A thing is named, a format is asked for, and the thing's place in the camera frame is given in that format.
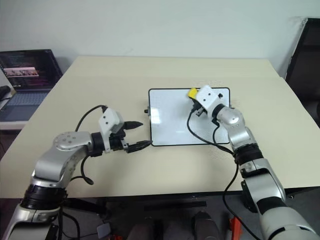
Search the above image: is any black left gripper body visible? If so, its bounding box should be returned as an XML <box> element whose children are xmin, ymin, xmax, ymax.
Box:
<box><xmin>109</xmin><ymin>122</ymin><xmax>129</xmax><ymax>152</ymax></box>

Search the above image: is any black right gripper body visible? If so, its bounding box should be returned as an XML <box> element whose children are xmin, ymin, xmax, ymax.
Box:
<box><xmin>190</xmin><ymin>97</ymin><xmax>209</xmax><ymax>119</ymax></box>

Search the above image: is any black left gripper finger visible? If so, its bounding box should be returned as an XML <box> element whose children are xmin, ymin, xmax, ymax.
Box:
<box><xmin>123</xmin><ymin>120</ymin><xmax>145</xmax><ymax>131</ymax></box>
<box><xmin>126</xmin><ymin>140</ymin><xmax>154</xmax><ymax>154</ymax></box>

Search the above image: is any yellow whiteboard eraser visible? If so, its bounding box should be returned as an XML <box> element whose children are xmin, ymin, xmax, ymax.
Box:
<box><xmin>187</xmin><ymin>87</ymin><xmax>201</xmax><ymax>100</ymax></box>

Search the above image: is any black-framed whiteboard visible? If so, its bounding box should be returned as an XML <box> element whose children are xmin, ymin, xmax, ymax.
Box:
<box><xmin>144</xmin><ymin>87</ymin><xmax>232</xmax><ymax>147</ymax></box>

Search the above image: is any black bar under table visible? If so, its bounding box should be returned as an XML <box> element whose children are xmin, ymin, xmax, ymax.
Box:
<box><xmin>143</xmin><ymin>200</ymin><xmax>208</xmax><ymax>211</ymax></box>

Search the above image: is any white square object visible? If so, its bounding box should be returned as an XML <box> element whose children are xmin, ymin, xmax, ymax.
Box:
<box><xmin>96</xmin><ymin>218</ymin><xmax>113</xmax><ymax>239</ymax></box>

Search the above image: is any dark rounded shape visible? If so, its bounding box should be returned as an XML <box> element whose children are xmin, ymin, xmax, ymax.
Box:
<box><xmin>191</xmin><ymin>210</ymin><xmax>220</xmax><ymax>240</ymax></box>

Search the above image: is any open laptop computer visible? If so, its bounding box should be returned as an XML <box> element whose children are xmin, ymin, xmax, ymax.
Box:
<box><xmin>0</xmin><ymin>48</ymin><xmax>64</xmax><ymax>123</ymax></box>

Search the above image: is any black rounded desk object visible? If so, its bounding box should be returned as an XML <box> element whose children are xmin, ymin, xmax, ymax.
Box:
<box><xmin>0</xmin><ymin>85</ymin><xmax>12</xmax><ymax>101</ymax></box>

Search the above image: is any red object under table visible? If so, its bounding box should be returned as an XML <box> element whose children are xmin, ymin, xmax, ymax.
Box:
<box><xmin>228</xmin><ymin>216</ymin><xmax>243</xmax><ymax>240</ymax></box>

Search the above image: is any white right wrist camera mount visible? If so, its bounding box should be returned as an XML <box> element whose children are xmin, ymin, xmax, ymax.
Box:
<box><xmin>195</xmin><ymin>84</ymin><xmax>225</xmax><ymax>118</ymax></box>

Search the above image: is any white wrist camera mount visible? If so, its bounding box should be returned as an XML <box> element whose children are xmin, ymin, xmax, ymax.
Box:
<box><xmin>195</xmin><ymin>84</ymin><xmax>225</xmax><ymax>118</ymax></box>
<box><xmin>98</xmin><ymin>107</ymin><xmax>124</xmax><ymax>153</ymax></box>

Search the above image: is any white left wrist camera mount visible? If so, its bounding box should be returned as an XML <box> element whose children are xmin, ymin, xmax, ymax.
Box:
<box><xmin>98</xmin><ymin>107</ymin><xmax>124</xmax><ymax>153</ymax></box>

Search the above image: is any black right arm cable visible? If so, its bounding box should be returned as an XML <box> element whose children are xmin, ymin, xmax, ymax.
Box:
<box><xmin>186</xmin><ymin>107</ymin><xmax>264</xmax><ymax>240</ymax></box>

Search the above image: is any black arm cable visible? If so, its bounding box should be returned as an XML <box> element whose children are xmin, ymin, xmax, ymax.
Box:
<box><xmin>186</xmin><ymin>107</ymin><xmax>264</xmax><ymax>240</ymax></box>
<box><xmin>59</xmin><ymin>104</ymin><xmax>109</xmax><ymax>240</ymax></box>

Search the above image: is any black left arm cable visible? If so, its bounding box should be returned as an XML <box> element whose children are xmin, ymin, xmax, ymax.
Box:
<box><xmin>59</xmin><ymin>104</ymin><xmax>109</xmax><ymax>240</ymax></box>

